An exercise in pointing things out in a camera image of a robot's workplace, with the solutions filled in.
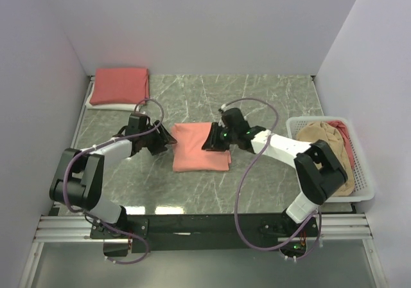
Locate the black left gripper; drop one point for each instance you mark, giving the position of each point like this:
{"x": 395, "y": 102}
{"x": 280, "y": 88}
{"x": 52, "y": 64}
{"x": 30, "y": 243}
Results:
{"x": 163, "y": 138}

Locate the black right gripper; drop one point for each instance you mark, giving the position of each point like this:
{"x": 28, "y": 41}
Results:
{"x": 212, "y": 143}

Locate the salmon pink t-shirt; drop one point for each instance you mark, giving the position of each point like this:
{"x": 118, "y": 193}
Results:
{"x": 188, "y": 153}

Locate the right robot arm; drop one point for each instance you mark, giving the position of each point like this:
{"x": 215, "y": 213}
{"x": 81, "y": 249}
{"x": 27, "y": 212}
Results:
{"x": 319, "y": 172}

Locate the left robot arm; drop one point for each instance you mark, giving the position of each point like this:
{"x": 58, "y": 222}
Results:
{"x": 78, "y": 179}

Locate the folded white t-shirt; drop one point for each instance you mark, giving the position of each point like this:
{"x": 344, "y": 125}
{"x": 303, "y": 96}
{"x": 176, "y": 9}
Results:
{"x": 110, "y": 107}

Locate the folded red t-shirt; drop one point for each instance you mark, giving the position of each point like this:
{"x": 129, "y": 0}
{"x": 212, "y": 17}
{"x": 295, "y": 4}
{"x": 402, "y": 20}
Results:
{"x": 121, "y": 85}

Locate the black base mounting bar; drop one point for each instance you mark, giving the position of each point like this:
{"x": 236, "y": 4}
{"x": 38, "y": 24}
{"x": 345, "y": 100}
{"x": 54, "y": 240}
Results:
{"x": 218, "y": 231}

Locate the beige t-shirt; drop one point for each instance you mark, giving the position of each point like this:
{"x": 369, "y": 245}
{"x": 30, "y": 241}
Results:
{"x": 321, "y": 130}

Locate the dark pink t-shirt in basket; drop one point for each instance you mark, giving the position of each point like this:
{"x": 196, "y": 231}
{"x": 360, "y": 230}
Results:
{"x": 343, "y": 130}

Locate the white plastic laundry basket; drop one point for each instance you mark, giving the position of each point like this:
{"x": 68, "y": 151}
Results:
{"x": 363, "y": 182}

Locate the aluminium frame rail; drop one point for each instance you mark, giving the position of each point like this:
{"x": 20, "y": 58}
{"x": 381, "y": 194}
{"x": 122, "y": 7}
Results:
{"x": 77, "y": 229}

